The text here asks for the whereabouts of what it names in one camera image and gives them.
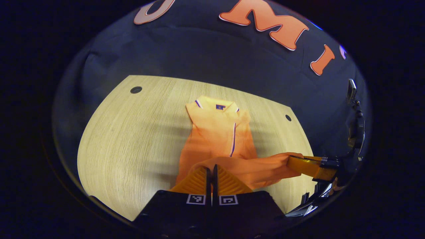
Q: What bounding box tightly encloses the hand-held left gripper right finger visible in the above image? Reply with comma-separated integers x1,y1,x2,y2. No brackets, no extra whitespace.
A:
212,164,286,239

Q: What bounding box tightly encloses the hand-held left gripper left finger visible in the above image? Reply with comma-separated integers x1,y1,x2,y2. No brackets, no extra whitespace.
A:
133,165,212,239

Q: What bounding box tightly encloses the orange T-shirt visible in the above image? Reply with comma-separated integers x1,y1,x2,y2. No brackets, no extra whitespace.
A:
175,96,304,193

